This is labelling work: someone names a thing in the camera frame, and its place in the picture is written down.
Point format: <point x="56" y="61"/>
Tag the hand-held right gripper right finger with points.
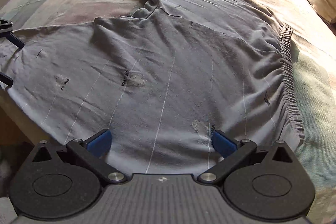
<point x="223" y="144"/>

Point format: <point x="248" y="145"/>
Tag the grey printed pants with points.
<point x="170" y="56"/>

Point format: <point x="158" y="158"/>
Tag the pastel flowered bed sheet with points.
<point x="315" y="82"/>

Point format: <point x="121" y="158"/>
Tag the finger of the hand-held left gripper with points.
<point x="6" y="79"/>
<point x="14" y="37"/>

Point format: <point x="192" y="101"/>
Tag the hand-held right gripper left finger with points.
<point x="99" y="144"/>

